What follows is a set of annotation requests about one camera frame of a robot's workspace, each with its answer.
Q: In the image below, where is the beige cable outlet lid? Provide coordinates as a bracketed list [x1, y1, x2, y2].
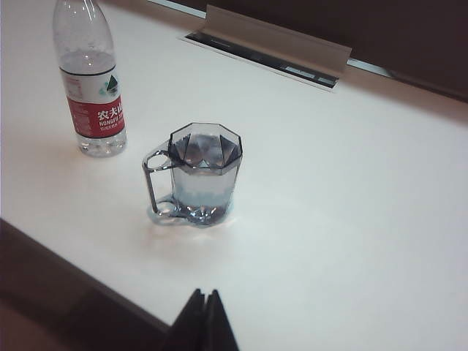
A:
[204, 4, 352, 74]

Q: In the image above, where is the recessed desk cable tray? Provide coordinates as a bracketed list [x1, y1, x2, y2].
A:
[178, 31, 339, 94]

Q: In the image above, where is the transparent grey faceted mug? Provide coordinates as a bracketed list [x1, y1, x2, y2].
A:
[141, 123, 244, 228]

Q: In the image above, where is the clear water bottle red label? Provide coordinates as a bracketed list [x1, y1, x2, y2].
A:
[52, 0, 128, 159]

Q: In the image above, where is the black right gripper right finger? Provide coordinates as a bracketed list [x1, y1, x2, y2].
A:
[205, 289, 241, 351]

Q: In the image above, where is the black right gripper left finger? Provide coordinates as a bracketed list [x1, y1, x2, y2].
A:
[170, 288, 210, 351]

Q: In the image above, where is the brown fabric desk divider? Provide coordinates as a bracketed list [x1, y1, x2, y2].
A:
[149, 0, 468, 104]

